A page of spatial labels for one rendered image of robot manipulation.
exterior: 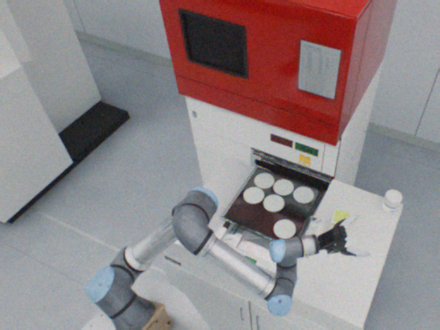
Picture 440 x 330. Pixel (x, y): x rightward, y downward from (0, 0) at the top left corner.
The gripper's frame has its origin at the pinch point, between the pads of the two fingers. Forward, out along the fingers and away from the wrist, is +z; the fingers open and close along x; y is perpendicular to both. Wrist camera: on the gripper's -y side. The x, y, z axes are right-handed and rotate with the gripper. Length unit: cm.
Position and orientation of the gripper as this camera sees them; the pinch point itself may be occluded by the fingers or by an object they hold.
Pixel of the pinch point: (365, 234)
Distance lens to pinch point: 153.2
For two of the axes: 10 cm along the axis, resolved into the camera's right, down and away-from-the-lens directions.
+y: -1.7, 4.3, 8.9
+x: 2.1, 9.0, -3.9
